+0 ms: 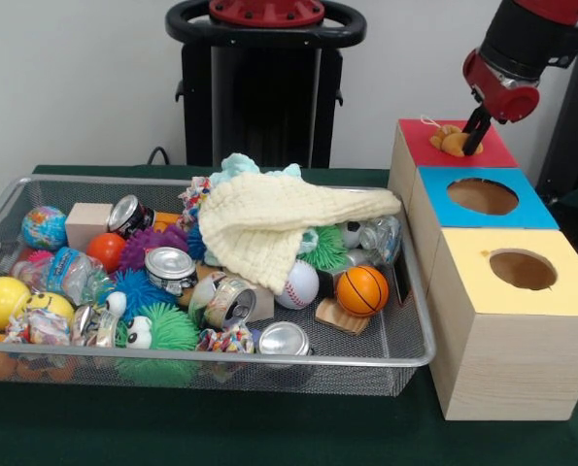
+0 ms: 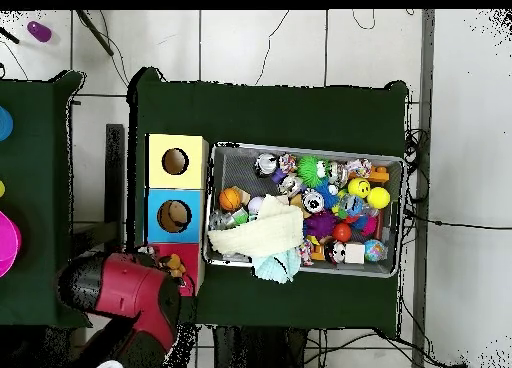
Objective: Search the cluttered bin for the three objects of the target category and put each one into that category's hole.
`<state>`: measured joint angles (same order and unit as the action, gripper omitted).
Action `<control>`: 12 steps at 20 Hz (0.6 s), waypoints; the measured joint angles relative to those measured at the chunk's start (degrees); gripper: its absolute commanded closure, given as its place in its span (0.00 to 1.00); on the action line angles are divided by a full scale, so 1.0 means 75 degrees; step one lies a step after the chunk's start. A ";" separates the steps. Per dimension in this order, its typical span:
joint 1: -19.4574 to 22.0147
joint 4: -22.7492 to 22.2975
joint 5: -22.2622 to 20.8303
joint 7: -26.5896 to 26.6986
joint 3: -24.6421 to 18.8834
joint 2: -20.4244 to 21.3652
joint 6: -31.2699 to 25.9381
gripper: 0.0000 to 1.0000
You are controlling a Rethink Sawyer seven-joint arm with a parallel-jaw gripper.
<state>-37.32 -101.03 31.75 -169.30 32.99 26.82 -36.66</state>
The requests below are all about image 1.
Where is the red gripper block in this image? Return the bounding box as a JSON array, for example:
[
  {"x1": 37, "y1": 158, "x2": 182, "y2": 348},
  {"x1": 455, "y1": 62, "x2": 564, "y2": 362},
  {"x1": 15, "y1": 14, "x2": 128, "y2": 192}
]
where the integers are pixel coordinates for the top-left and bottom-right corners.
[{"x1": 461, "y1": 48, "x2": 541, "y2": 157}]

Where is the tan brown plush toy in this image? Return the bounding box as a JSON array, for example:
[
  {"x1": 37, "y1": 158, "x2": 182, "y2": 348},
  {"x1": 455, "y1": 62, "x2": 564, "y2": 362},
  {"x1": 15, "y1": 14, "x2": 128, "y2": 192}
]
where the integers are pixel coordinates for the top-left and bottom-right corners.
[{"x1": 422, "y1": 115, "x2": 485, "y2": 157}]

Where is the cream waffle cloth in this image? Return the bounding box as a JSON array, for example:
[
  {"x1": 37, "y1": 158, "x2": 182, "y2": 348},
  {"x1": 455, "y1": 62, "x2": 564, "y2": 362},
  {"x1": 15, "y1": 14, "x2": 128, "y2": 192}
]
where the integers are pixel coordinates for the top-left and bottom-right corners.
[{"x1": 196, "y1": 172, "x2": 402, "y2": 295}]

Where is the black crushed soda can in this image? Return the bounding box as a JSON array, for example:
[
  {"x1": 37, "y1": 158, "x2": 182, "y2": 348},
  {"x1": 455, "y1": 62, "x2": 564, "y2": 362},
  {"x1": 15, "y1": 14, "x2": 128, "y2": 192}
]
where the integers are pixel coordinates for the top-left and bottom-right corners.
[{"x1": 145, "y1": 246, "x2": 199, "y2": 296}]

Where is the plain yellow ball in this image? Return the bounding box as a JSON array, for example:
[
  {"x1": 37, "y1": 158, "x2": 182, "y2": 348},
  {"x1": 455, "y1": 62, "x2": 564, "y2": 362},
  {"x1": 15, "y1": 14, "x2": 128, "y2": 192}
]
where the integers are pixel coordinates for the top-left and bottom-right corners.
[{"x1": 0, "y1": 276, "x2": 32, "y2": 331}]

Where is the shallow clear mesh bin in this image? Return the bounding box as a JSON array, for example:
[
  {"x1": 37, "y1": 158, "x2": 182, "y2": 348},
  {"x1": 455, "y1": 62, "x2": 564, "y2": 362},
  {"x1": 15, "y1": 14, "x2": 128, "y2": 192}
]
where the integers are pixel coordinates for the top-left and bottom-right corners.
[{"x1": 0, "y1": 174, "x2": 438, "y2": 398}]

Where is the wooden box with three holes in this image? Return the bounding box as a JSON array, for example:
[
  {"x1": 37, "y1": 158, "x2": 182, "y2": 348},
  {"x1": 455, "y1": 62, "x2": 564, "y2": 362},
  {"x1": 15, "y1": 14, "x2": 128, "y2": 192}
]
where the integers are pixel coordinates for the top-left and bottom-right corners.
[{"x1": 388, "y1": 117, "x2": 578, "y2": 421}]

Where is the small orange basketball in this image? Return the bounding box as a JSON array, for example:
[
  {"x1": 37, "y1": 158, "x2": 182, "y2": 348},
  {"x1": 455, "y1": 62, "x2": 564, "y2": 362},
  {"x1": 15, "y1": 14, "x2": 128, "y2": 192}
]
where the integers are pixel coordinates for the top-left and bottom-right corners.
[{"x1": 335, "y1": 265, "x2": 391, "y2": 318}]

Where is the small white baseball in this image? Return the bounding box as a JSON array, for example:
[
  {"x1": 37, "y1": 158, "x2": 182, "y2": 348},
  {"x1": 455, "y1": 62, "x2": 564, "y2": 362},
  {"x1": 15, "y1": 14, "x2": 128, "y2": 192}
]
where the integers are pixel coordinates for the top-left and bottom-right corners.
[{"x1": 274, "y1": 259, "x2": 321, "y2": 310}]

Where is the silver crushed can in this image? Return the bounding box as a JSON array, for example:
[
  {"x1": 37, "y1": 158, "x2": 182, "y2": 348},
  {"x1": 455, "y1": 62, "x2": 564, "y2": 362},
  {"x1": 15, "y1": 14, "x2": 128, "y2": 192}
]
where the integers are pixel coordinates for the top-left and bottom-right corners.
[{"x1": 256, "y1": 321, "x2": 312, "y2": 357}]

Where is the green fuzzy toy with eyes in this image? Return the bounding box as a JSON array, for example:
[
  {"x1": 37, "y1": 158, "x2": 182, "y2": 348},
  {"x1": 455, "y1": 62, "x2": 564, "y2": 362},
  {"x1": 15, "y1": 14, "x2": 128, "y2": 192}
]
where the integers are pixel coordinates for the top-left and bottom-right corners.
[{"x1": 116, "y1": 303, "x2": 201, "y2": 351}]

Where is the yellow smiley face ball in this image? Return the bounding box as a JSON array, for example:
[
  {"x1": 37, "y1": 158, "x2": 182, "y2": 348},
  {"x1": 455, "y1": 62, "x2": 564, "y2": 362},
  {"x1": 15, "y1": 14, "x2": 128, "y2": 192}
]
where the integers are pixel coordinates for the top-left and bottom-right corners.
[{"x1": 23, "y1": 290, "x2": 76, "y2": 321}]

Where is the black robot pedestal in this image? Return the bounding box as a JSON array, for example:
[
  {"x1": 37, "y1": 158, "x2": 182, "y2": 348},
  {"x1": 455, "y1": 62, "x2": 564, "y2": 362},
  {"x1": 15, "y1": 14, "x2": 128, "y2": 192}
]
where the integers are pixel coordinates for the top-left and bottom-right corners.
[{"x1": 164, "y1": 0, "x2": 367, "y2": 170}]

